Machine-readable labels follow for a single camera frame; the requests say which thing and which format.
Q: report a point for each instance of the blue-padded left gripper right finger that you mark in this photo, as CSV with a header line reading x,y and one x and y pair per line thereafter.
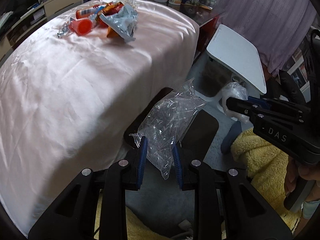
x,y
194,175

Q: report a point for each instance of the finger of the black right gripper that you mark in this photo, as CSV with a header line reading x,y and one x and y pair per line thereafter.
x,y
249,107

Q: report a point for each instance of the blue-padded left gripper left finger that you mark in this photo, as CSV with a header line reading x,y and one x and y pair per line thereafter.
x,y
124,175

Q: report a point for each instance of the white plastic wrap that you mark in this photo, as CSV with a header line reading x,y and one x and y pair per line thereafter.
x,y
234,90

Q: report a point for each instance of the clear crinkled plastic bag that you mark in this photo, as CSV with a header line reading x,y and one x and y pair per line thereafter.
x,y
166,123

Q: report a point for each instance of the red plastic cap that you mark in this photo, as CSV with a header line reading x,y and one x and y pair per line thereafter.
x,y
81,27

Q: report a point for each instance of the silver blue snack bag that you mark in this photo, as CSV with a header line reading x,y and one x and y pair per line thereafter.
x,y
123,23

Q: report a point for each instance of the silver foil wrapper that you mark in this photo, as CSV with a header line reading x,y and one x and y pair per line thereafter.
x,y
64,30

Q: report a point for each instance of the orange tablet tube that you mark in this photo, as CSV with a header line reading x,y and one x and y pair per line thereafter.
x,y
83,13

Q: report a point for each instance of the black trash bin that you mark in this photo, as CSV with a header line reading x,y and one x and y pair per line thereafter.
x,y
198,138

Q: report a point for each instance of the person's right hand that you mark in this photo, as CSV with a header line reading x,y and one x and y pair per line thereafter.
x,y
294,170

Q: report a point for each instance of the dark blue slipper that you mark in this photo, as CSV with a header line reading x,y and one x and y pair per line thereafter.
x,y
234,131

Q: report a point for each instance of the white bookshelf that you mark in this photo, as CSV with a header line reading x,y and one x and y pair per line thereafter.
x,y
298,72

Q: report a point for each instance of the pink satin tablecloth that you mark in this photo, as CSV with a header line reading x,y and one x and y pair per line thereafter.
x,y
66,102

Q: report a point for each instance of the beige tv cabinet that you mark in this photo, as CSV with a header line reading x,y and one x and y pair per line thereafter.
x,y
31,21

